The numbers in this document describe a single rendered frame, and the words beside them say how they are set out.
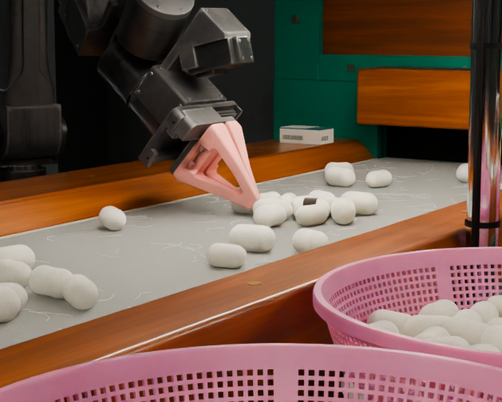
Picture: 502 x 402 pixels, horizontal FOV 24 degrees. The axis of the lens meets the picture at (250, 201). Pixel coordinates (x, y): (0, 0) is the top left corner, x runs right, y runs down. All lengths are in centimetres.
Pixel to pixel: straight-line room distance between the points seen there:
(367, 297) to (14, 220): 39
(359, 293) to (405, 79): 75
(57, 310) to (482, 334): 26
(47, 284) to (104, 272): 9
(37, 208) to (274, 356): 53
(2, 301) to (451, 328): 26
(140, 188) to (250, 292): 49
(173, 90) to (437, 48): 52
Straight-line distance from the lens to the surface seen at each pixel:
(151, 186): 115
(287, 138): 148
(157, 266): 86
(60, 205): 105
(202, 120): 105
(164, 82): 107
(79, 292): 72
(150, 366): 53
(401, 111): 144
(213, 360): 53
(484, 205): 86
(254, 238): 89
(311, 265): 74
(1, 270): 80
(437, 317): 70
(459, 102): 141
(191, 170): 108
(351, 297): 71
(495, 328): 68
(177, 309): 63
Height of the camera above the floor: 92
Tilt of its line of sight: 9 degrees down
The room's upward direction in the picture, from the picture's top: straight up
